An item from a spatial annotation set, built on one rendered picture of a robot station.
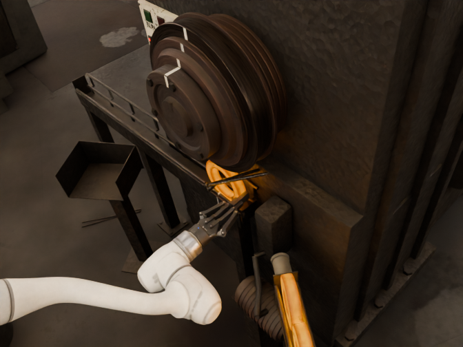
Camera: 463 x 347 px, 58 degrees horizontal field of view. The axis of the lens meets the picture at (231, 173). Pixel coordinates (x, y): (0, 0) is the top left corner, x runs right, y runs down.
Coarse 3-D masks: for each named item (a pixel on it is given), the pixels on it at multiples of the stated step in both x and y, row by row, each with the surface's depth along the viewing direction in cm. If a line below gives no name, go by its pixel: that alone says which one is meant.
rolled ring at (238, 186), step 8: (208, 160) 147; (208, 168) 150; (216, 168) 144; (216, 176) 153; (224, 184) 154; (232, 184) 141; (240, 184) 141; (224, 192) 153; (232, 192) 152; (240, 192) 142
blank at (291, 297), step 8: (280, 280) 125; (288, 280) 117; (288, 288) 114; (296, 288) 114; (288, 296) 113; (296, 296) 113; (288, 304) 113; (296, 304) 112; (288, 312) 121; (296, 312) 112; (288, 320) 121; (296, 320) 113
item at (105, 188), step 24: (96, 144) 176; (120, 144) 173; (72, 168) 175; (96, 168) 183; (120, 168) 180; (72, 192) 176; (96, 192) 173; (120, 192) 163; (120, 216) 189; (144, 240) 208
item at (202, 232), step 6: (198, 222) 138; (204, 222) 138; (210, 222) 138; (192, 228) 135; (198, 228) 134; (204, 228) 137; (216, 228) 136; (198, 234) 133; (204, 234) 133; (210, 234) 135; (216, 234) 135; (204, 240) 133; (210, 240) 135; (204, 246) 135
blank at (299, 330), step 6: (294, 324) 109; (300, 324) 108; (306, 324) 108; (294, 330) 108; (300, 330) 105; (306, 330) 105; (294, 336) 110; (300, 336) 104; (306, 336) 104; (294, 342) 113; (300, 342) 103; (306, 342) 102
